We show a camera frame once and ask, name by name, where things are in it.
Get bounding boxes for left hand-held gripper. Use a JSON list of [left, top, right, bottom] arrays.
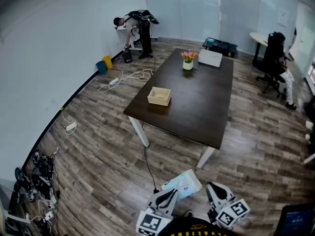
[[136, 188, 179, 236]]

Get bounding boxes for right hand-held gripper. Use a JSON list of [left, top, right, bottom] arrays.
[[206, 182, 251, 230]]

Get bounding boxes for pale blue tissue pack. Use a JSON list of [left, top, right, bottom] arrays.
[[161, 169, 202, 200]]

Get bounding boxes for small wooden tray box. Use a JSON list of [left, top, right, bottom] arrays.
[[147, 87, 172, 107]]

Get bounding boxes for person's right forearm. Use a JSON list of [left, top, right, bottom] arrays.
[[227, 225, 249, 236]]

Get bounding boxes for person's dark printed shirt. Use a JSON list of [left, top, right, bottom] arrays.
[[157, 216, 244, 236]]

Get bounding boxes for black monitor screen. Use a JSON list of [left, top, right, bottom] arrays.
[[274, 203, 315, 236]]

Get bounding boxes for dark brown table white legs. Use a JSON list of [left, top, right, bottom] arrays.
[[123, 48, 234, 169]]

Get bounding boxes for pile of black equipment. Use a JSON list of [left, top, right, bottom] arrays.
[[9, 147, 60, 236]]

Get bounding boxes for white pot of pink flowers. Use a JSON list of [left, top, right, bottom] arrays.
[[180, 49, 199, 71]]

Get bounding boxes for white plastic bin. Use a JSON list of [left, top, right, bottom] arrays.
[[198, 49, 223, 68]]

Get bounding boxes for black office chair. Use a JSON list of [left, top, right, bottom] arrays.
[[255, 37, 287, 98]]

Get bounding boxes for teal waste bin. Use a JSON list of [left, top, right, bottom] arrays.
[[95, 60, 107, 75]]

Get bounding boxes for black flat cart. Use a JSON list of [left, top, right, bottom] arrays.
[[202, 37, 239, 58]]

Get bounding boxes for yellow waste bin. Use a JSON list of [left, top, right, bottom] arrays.
[[102, 56, 113, 70]]

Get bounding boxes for round beige table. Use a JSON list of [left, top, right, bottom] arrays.
[[250, 32, 271, 66]]

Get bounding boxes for white desk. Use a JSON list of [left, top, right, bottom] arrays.
[[117, 21, 158, 53]]

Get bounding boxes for black backpack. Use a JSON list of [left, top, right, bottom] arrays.
[[127, 9, 159, 25]]

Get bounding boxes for white paper notice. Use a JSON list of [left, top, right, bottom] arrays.
[[277, 8, 289, 27]]

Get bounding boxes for short white cable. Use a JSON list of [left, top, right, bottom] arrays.
[[60, 109, 78, 135]]

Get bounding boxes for white power strip with cables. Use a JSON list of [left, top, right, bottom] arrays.
[[97, 55, 155, 93]]

